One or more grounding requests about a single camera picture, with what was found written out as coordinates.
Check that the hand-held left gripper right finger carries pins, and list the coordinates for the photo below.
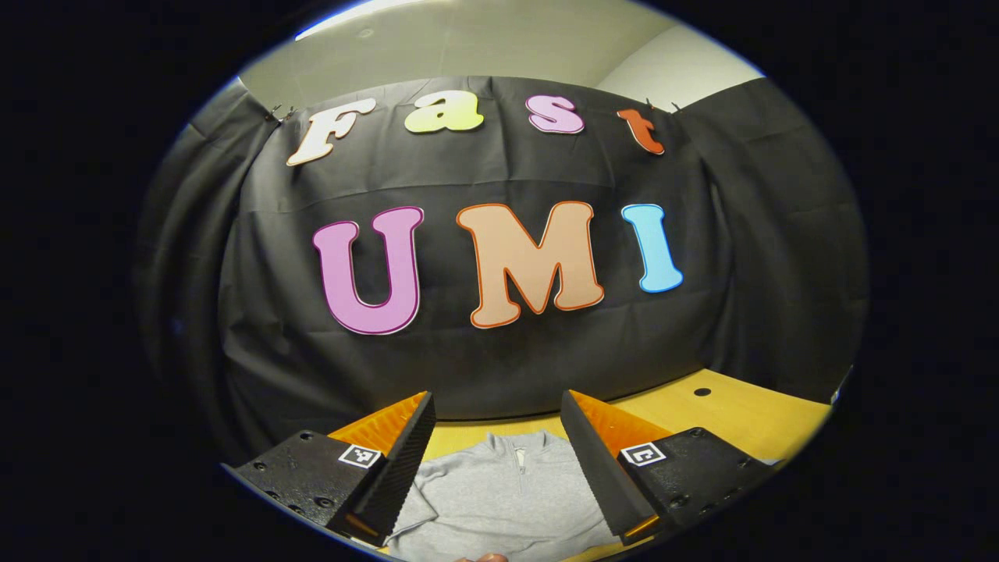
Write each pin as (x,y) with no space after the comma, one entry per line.
(601,468)

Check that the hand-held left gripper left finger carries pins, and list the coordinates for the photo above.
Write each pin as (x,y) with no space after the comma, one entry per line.
(398,460)

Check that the grey zip-neck sweatshirt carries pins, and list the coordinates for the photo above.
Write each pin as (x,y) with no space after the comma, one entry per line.
(507,499)

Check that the black backdrop cloth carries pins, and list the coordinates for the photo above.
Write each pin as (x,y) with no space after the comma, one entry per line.
(265,234)

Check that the small metal cloth clip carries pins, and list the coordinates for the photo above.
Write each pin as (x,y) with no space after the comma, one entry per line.
(654,105)
(275,114)

